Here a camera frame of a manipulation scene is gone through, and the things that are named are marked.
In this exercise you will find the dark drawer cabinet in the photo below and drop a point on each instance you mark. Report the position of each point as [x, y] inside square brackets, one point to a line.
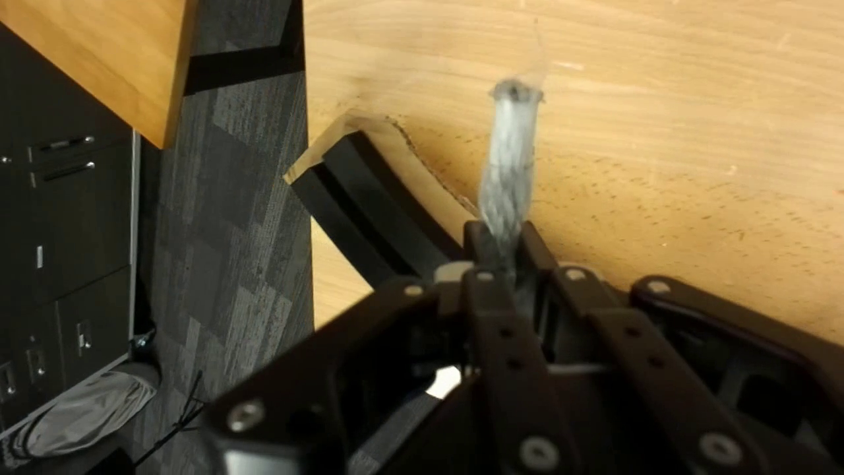
[69, 229]

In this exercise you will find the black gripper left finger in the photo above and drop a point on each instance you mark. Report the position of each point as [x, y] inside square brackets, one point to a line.
[515, 396]

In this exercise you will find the wooden side table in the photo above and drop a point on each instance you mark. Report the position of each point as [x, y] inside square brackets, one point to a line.
[89, 53]

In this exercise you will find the black curved skate track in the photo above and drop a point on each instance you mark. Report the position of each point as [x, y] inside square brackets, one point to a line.
[371, 211]

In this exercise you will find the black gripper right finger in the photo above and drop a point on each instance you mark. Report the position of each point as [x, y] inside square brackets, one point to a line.
[650, 370]

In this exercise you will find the grey cloth bundle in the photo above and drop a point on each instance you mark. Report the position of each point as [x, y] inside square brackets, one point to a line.
[81, 413]

